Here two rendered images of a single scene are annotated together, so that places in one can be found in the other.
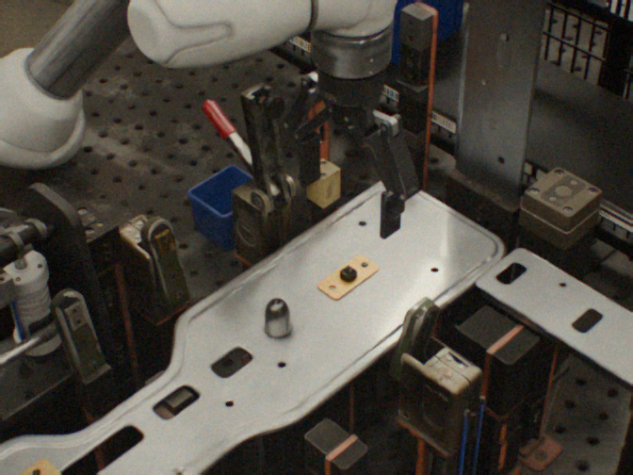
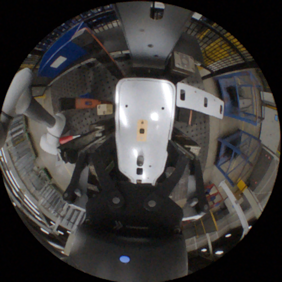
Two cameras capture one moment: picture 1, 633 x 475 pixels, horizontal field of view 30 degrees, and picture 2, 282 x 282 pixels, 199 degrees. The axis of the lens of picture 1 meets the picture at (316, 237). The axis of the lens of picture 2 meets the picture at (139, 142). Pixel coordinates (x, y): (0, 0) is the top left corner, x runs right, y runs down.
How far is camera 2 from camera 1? 139 cm
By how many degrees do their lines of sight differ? 64
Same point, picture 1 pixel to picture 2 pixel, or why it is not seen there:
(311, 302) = (140, 146)
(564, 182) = (182, 57)
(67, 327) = not seen: hidden behind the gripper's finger
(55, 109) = (56, 125)
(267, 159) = (89, 139)
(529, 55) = (182, 13)
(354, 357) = (164, 154)
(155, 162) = not seen: hidden behind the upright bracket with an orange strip
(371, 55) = not seen: outside the picture
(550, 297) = (196, 98)
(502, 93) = (156, 32)
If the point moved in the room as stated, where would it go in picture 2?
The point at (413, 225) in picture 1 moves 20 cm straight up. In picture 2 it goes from (141, 94) to (137, 67)
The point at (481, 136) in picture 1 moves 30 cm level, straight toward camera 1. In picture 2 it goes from (143, 51) to (195, 135)
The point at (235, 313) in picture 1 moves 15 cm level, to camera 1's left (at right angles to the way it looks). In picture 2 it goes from (127, 161) to (110, 175)
